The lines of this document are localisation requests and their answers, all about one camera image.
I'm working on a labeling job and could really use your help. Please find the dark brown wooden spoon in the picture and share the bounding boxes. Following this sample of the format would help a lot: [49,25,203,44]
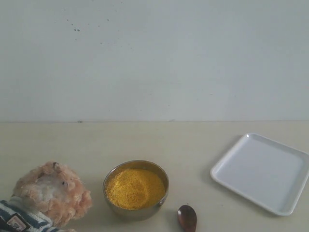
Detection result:
[177,205,197,232]

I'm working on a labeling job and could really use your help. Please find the beige teddy bear striped sweater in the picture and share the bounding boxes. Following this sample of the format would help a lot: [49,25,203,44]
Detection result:
[0,161,92,232]

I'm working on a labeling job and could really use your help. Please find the yellow millet grains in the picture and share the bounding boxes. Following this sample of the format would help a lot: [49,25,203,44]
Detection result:
[106,169,166,210]

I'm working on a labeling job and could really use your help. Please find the stainless steel bowl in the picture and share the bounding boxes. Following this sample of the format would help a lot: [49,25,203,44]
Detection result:
[102,160,169,221]

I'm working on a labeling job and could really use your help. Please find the white rectangular plastic tray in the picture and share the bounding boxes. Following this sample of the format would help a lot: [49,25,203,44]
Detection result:
[210,133,309,216]

